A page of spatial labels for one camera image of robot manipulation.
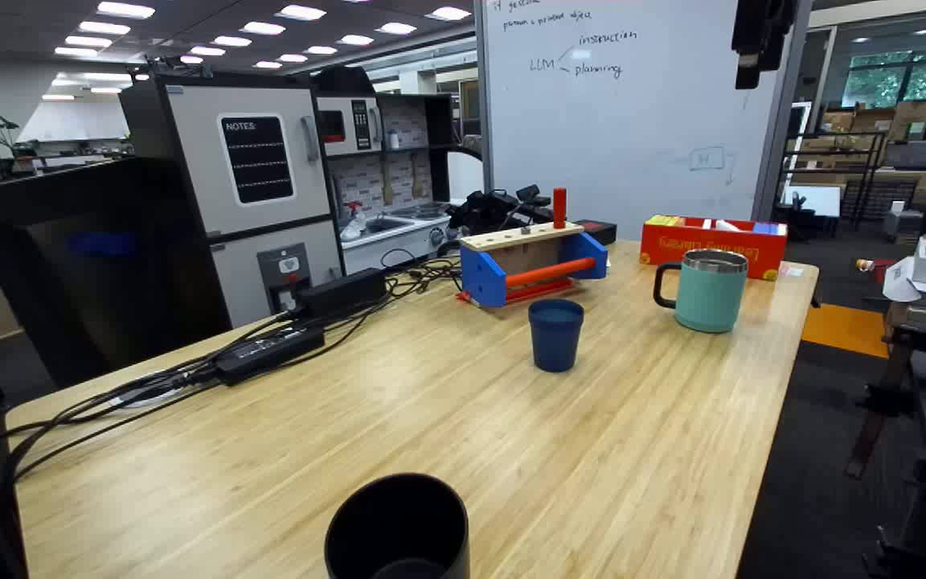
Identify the red handled screwdriver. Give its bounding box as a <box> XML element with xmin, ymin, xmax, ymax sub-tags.
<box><xmin>552</xmin><ymin>186</ymin><xmax>569</xmax><ymax>230</ymax></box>

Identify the white equipment cabinet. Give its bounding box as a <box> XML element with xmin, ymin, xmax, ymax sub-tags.
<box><xmin>117</xmin><ymin>77</ymin><xmax>344</xmax><ymax>324</ymax></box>

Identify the black cable bundle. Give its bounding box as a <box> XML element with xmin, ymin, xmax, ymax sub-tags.
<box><xmin>0</xmin><ymin>254</ymin><xmax>462</xmax><ymax>486</ymax></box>

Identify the black power strip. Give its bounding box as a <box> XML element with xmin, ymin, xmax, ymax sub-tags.
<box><xmin>212</xmin><ymin>329</ymin><xmax>324</xmax><ymax>386</ymax></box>

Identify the white tray on cart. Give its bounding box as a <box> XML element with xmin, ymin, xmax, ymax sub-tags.
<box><xmin>340</xmin><ymin>215</ymin><xmax>447</xmax><ymax>275</ymax></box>

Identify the black monitor back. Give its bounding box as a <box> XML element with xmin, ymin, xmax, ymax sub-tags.
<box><xmin>0</xmin><ymin>158</ymin><xmax>228</xmax><ymax>386</ymax></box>

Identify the teal mug with black handle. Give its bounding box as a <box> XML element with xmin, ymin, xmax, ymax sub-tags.
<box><xmin>652</xmin><ymin>249</ymin><xmax>748</xmax><ymax>334</ymax></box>

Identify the red cardboard box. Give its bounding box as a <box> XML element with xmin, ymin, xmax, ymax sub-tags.
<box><xmin>638</xmin><ymin>215</ymin><xmax>787</xmax><ymax>280</ymax></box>

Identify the black cylinder foreground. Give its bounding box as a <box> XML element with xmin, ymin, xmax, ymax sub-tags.
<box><xmin>324</xmin><ymin>473</ymin><xmax>469</xmax><ymax>579</ymax></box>

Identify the black shelf with equipment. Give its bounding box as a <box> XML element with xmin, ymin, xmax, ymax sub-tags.
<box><xmin>313</xmin><ymin>69</ymin><xmax>453</xmax><ymax>218</ymax></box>

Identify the dark blue plastic cup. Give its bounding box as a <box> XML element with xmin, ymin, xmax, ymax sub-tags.
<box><xmin>526</xmin><ymin>298</ymin><xmax>585</xmax><ymax>372</ymax></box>

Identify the whiteboard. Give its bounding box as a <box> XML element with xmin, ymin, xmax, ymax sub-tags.
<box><xmin>475</xmin><ymin>0</ymin><xmax>809</xmax><ymax>239</ymax></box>

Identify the black robot gripper parked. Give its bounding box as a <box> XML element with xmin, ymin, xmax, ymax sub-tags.
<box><xmin>728</xmin><ymin>0</ymin><xmax>797</xmax><ymax>89</ymax></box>

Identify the black power adapter brick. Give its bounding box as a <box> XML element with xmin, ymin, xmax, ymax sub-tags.
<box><xmin>301</xmin><ymin>268</ymin><xmax>384</xmax><ymax>318</ymax></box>

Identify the blue wooden toy tool bench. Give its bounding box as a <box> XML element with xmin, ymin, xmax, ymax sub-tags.
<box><xmin>455</xmin><ymin>223</ymin><xmax>607</xmax><ymax>310</ymax></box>

